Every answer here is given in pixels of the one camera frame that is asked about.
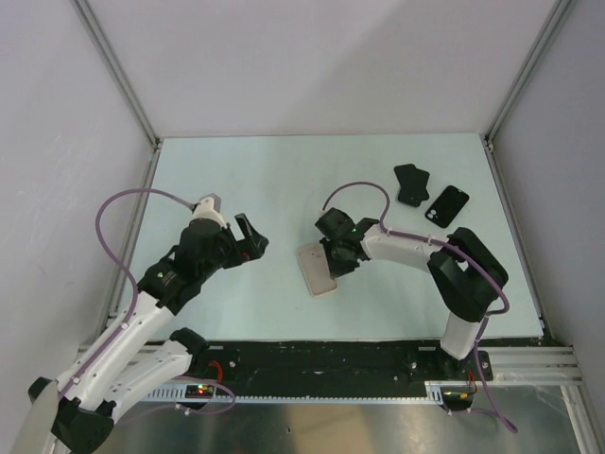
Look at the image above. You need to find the pink silicone phone case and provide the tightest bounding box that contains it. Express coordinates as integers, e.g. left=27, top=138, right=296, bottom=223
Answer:
left=297, top=243, right=337, bottom=297

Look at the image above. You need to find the grey slotted cable duct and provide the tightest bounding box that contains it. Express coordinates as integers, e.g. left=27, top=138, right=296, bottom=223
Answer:
left=141, top=382, right=443, bottom=405

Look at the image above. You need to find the aluminium corner post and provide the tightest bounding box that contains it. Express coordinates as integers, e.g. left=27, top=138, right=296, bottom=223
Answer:
left=70, top=0, right=161, bottom=149
left=483, top=0, right=578, bottom=149

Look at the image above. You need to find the aluminium corner post left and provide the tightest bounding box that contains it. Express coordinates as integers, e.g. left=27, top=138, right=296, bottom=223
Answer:
left=70, top=0, right=161, bottom=149

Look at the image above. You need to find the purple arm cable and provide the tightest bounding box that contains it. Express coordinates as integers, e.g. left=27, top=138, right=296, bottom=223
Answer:
left=59, top=187, right=237, bottom=420
left=320, top=182, right=520, bottom=434

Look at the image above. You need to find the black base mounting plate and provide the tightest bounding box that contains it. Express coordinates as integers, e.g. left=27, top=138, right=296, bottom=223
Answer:
left=186, top=340, right=493, bottom=393

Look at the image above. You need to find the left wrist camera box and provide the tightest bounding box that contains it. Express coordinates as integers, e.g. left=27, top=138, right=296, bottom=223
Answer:
left=192, top=193, right=224, bottom=223

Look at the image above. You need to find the black phone case with holes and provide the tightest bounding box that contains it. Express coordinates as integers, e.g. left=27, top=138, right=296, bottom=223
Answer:
left=424, top=185, right=470, bottom=229

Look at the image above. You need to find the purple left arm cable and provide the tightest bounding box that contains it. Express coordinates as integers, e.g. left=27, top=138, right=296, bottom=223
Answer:
left=59, top=187, right=237, bottom=420

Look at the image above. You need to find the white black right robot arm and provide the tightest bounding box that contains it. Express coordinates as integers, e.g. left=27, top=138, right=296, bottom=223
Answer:
left=315, top=208, right=510, bottom=379

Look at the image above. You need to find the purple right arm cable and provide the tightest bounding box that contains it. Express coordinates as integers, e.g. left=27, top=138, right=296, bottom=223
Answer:
left=320, top=182, right=520, bottom=434

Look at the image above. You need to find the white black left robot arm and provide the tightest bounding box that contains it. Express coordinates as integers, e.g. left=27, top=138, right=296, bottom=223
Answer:
left=12, top=207, right=268, bottom=453

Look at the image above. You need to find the aluminium corner post right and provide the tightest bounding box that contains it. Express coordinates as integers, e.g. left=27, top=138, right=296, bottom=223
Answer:
left=483, top=0, right=578, bottom=149

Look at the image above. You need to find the black smartphone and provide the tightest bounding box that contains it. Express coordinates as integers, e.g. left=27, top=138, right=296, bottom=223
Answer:
left=397, top=168, right=430, bottom=207

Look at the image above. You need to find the black flat phone case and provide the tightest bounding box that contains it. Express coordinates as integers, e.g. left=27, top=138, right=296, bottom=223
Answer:
left=393, top=164, right=417, bottom=188

